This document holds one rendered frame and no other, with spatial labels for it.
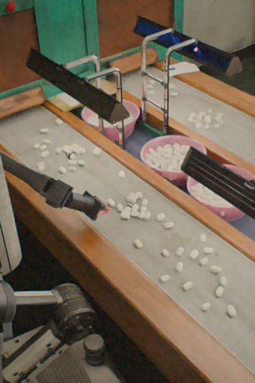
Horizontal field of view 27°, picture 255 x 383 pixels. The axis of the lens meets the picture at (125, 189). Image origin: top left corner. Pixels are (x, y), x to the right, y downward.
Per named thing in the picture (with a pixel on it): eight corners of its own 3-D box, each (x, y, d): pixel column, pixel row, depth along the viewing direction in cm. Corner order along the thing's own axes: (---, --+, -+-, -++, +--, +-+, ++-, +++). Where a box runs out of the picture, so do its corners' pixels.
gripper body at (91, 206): (89, 191, 184) (73, 185, 178) (105, 205, 177) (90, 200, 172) (80, 206, 185) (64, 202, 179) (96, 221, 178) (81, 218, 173)
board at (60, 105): (63, 112, 246) (63, 110, 246) (47, 101, 256) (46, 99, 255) (120, 90, 261) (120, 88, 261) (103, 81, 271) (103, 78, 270)
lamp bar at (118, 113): (111, 125, 182) (111, 106, 178) (25, 66, 222) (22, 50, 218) (130, 117, 186) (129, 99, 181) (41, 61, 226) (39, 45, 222)
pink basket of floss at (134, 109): (134, 146, 238) (134, 129, 232) (76, 143, 242) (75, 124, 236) (143, 117, 258) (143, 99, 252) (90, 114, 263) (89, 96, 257)
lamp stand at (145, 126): (166, 146, 237) (167, 51, 210) (138, 128, 250) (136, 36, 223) (197, 132, 246) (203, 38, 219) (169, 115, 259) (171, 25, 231)
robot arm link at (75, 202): (66, 209, 169) (73, 192, 169) (54, 201, 174) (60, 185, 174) (81, 213, 175) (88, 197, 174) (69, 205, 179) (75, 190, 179)
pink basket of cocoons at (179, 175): (187, 198, 207) (188, 179, 201) (128, 179, 219) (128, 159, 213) (215, 164, 225) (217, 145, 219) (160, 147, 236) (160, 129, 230)
